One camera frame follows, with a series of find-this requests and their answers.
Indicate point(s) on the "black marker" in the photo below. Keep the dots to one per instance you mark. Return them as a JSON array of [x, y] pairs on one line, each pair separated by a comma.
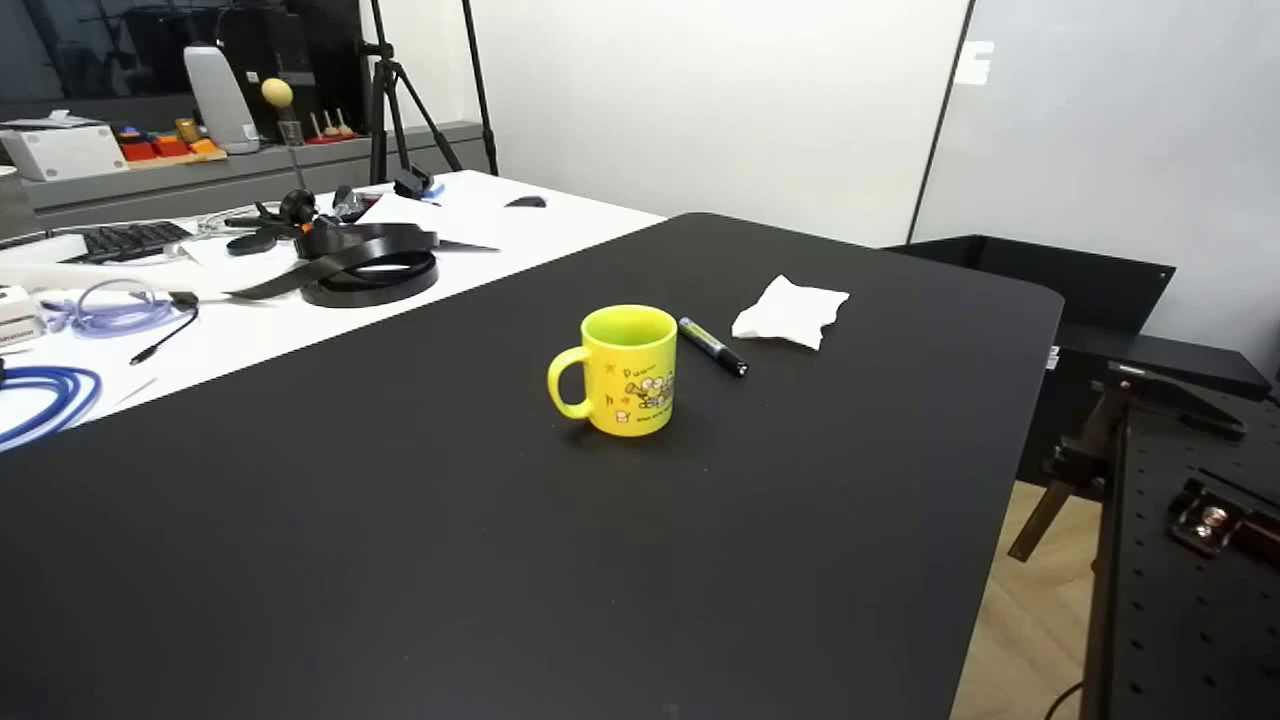
[[715, 346]]

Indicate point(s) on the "yellow mug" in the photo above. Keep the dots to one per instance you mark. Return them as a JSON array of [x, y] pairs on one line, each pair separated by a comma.
[[622, 375]]

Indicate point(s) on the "white crumpled cloth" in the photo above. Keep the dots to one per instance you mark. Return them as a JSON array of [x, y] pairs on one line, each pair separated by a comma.
[[794, 315]]

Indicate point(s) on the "black computer mouse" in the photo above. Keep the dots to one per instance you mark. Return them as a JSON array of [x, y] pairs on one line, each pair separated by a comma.
[[526, 203]]

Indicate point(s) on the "black tripod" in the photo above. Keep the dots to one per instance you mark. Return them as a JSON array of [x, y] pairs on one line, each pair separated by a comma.
[[389, 91]]

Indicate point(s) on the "yellow ball microphone stand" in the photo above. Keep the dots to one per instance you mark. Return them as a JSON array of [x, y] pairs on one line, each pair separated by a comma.
[[299, 203]]

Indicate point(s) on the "black keyboard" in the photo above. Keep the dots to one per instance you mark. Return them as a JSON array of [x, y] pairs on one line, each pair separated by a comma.
[[130, 240]]

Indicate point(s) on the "black perforated side table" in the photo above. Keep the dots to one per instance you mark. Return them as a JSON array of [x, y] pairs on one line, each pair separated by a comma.
[[1185, 596]]

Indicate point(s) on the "white box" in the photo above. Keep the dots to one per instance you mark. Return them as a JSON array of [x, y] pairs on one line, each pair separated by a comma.
[[61, 152]]

